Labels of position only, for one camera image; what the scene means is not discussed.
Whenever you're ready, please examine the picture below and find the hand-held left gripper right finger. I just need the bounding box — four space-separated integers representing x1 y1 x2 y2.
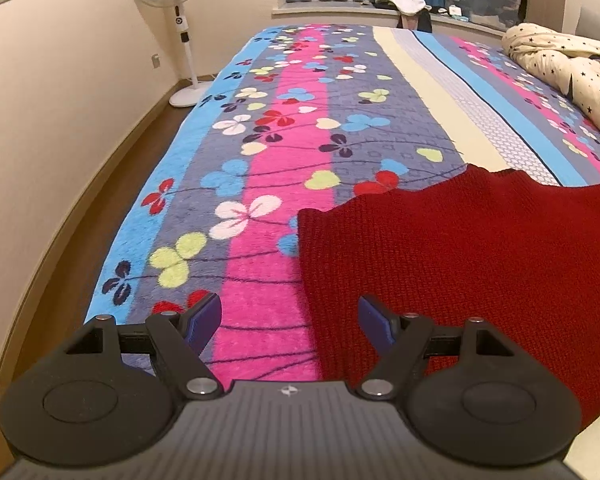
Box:
357 294 525 402

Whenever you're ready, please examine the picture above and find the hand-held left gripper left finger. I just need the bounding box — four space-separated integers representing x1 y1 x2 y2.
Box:
62 291 224 402

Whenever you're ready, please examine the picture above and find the red knitted sweater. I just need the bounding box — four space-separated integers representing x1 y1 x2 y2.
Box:
297 164 600 433

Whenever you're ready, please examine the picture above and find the floral striped blanket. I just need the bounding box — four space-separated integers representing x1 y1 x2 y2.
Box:
82 24 600 480

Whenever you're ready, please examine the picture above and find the white standing fan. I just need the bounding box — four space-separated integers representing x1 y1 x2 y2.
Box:
129 0 216 109

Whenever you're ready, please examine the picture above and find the dark chair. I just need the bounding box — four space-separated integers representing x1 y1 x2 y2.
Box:
397 9 434 34

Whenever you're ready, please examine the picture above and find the cream star-print quilt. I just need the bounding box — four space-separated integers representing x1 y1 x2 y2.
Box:
501 22 600 149

